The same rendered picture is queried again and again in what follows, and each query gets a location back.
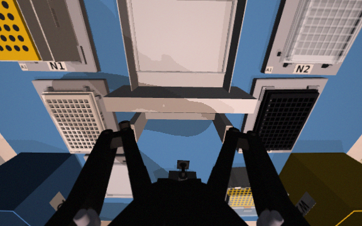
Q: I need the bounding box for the white assay plate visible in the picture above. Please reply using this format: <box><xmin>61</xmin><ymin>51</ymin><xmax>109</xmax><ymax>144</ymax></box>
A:
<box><xmin>41</xmin><ymin>90</ymin><xmax>107</xmax><ymax>151</ymax></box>

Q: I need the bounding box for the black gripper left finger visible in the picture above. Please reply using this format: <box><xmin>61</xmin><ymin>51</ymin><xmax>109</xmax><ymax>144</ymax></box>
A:
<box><xmin>44</xmin><ymin>112</ymin><xmax>165</xmax><ymax>226</ymax></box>

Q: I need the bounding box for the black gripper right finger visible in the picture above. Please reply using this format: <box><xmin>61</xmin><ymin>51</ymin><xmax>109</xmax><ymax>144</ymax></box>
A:
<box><xmin>192</xmin><ymin>113</ymin><xmax>310</xmax><ymax>226</ymax></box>

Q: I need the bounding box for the blue bench mat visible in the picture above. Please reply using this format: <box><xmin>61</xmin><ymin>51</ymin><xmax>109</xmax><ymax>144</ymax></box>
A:
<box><xmin>0</xmin><ymin>0</ymin><xmax>362</xmax><ymax>221</ymax></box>

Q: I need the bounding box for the black assay plate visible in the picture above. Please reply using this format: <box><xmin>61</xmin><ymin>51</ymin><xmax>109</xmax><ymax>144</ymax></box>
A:
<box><xmin>253</xmin><ymin>89</ymin><xmax>320</xmax><ymax>151</ymax></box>

